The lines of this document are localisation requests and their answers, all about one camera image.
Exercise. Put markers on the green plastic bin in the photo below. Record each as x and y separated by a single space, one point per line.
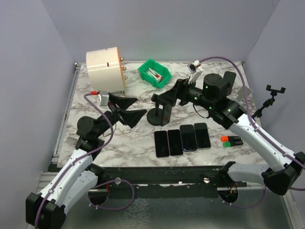
150 63

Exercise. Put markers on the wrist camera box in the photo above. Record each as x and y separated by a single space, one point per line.
103 98
196 70

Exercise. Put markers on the white markers in bin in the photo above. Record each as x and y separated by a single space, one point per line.
155 75

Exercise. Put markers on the orange cap marker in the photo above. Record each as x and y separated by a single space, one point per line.
230 138

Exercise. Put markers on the black front mounting rail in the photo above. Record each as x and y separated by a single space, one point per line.
160 182

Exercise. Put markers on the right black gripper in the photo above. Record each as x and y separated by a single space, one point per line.
181 86

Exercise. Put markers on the purple phone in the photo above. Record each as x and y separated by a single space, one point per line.
161 144

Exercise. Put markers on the green cap marker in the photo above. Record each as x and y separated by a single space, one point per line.
232 143

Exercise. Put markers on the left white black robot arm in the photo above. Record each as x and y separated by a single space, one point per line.
49 208

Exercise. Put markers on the black phone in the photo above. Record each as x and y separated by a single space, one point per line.
188 138

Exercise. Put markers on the silver phone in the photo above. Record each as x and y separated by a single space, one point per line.
175 143

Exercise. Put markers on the black tripod phone stand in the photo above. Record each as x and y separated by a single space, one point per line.
269 102

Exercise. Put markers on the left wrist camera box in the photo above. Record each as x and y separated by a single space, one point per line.
103 98

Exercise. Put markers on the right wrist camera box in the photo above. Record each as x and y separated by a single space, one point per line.
196 70

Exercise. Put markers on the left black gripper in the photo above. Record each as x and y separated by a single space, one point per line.
131 117

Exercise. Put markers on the dark phone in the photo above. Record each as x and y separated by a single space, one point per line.
202 135

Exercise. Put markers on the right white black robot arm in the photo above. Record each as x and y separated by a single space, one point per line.
283 166

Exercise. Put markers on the cream cylindrical drum device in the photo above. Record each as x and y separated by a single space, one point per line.
105 70

